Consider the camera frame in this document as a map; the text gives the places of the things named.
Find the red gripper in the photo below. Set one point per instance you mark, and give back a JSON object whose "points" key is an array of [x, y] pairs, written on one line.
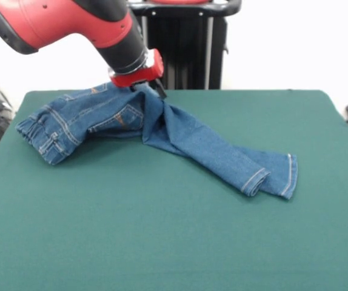
{"points": [[149, 74]]}

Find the blue denim jeans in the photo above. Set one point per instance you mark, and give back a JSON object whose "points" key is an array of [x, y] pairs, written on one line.
{"points": [[192, 136]]}

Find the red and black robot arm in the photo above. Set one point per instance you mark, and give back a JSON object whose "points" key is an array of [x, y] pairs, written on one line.
{"points": [[55, 21]]}

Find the dark green table cloth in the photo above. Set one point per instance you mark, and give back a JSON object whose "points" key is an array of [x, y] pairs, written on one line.
{"points": [[174, 242]]}

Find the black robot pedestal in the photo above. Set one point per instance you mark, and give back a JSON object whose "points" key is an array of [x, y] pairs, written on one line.
{"points": [[192, 45]]}

